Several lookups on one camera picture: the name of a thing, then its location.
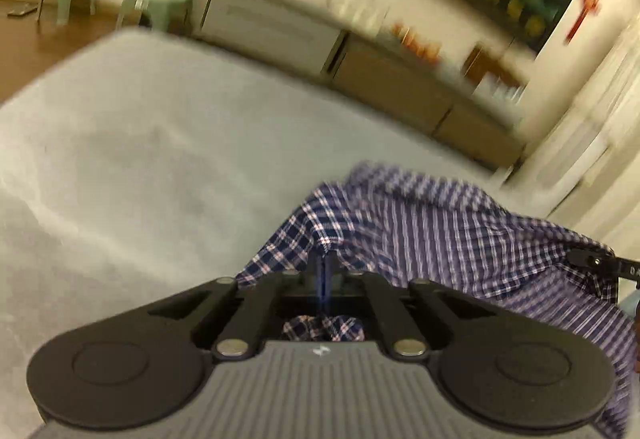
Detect glass cup set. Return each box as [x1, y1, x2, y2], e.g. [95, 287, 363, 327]
[337, 0, 392, 34]

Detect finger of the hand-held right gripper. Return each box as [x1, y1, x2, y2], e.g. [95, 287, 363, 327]
[567, 244, 621, 281]

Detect blue plaid shirt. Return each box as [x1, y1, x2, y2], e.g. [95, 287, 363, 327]
[235, 161, 640, 439]

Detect long low tv cabinet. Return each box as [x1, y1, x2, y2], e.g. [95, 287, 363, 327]
[197, 0, 527, 172]

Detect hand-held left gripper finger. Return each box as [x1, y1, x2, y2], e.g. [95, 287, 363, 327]
[145, 255, 325, 362]
[324, 255, 502, 362]

